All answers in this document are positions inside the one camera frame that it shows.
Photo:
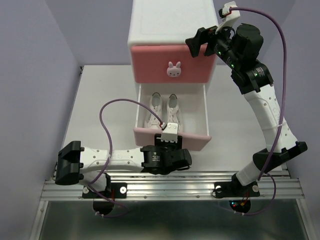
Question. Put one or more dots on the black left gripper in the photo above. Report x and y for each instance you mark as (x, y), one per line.
(157, 139)

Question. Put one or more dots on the aluminium mounting rail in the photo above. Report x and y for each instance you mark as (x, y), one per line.
(198, 185)

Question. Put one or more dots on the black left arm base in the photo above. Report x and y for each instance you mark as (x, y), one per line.
(116, 190)

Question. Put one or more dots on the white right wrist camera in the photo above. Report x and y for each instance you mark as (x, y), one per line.
(228, 16)

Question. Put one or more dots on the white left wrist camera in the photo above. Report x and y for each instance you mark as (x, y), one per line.
(169, 132)

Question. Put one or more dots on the light pink drawer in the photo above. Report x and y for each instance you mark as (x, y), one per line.
(192, 112)

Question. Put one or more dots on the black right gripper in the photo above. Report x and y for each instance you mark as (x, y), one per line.
(201, 37)

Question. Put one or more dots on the white shoe cabinet frame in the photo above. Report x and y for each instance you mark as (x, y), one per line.
(168, 22)

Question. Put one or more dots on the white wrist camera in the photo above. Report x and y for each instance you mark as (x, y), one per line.
(228, 16)
(169, 132)

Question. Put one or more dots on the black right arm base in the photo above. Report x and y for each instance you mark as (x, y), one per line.
(233, 190)

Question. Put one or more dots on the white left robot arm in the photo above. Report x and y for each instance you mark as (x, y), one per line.
(87, 166)

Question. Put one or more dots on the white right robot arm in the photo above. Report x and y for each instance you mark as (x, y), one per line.
(257, 87)

